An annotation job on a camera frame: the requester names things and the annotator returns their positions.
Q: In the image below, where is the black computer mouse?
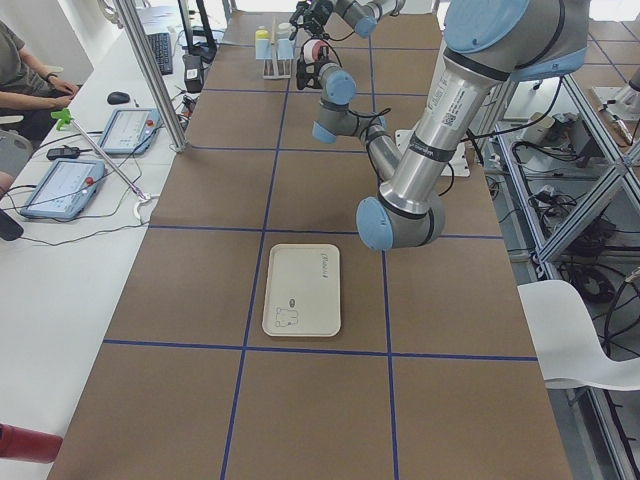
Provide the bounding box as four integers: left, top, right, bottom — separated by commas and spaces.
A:
107, 91, 130, 105

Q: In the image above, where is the pink plastic cup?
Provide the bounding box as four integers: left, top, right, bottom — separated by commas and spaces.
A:
302, 38, 329, 64

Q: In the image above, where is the aluminium frame post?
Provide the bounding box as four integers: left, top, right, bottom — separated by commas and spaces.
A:
113, 0, 187, 153

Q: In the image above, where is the pale green plastic cup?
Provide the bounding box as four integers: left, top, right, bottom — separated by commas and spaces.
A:
277, 23, 292, 36

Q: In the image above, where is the light blue plastic cup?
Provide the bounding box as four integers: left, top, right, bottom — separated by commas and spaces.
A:
276, 38, 294, 61

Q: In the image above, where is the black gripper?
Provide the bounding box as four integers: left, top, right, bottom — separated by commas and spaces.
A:
290, 0, 334, 30
296, 52, 333, 90

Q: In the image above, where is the white wire cup rack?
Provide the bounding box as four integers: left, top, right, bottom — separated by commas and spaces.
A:
261, 20, 295, 80

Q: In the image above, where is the far teach pendant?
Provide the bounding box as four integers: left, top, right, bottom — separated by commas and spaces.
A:
98, 108, 162, 156

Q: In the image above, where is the yellow plastic cup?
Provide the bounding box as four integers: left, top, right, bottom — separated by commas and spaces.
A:
255, 29, 270, 40

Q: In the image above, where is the black braided cable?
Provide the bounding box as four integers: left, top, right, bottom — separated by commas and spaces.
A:
319, 42, 394, 139

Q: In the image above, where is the white chair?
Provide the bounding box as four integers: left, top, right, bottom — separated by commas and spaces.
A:
518, 280, 639, 391

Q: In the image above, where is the near teach pendant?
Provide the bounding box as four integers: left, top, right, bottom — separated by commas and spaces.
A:
19, 159, 106, 220

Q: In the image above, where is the black keyboard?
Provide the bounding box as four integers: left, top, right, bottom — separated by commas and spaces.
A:
147, 32, 173, 75

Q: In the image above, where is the seated person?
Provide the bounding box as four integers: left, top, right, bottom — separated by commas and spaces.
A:
1, 22, 80, 144

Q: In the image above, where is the red bottle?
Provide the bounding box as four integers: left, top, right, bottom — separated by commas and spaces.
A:
1, 424, 63, 464

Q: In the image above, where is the cream plastic tray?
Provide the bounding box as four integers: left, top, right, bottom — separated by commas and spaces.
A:
262, 244, 341, 337

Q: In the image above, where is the teach pendant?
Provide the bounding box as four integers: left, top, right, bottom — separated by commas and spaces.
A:
98, 108, 162, 156
19, 159, 106, 220

